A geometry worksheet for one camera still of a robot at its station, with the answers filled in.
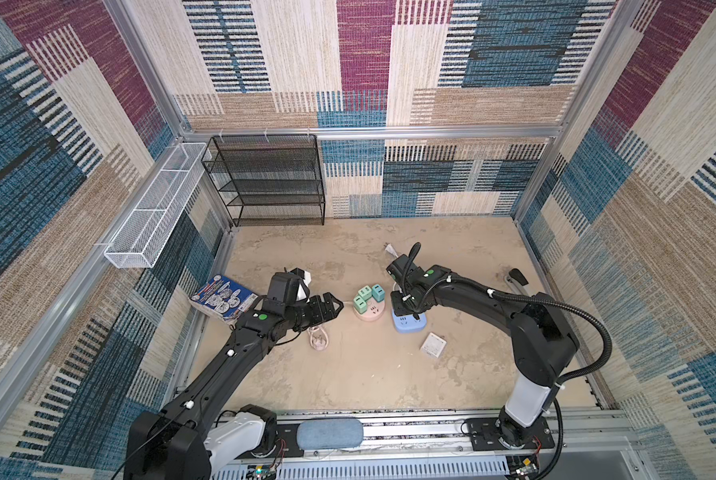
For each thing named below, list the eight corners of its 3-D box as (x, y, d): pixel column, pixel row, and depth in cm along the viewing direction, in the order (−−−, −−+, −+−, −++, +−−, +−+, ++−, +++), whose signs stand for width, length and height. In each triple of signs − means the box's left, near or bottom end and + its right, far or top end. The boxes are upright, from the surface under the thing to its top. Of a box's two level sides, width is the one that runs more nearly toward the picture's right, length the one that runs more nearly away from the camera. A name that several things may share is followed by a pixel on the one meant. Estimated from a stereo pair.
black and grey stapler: (515, 298, 101) (523, 288, 96) (501, 280, 106) (508, 269, 101) (523, 296, 102) (531, 286, 97) (509, 277, 106) (516, 267, 102)
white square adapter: (420, 349, 89) (421, 345, 87) (427, 334, 92) (428, 330, 90) (439, 359, 88) (441, 355, 85) (446, 343, 91) (448, 339, 88)
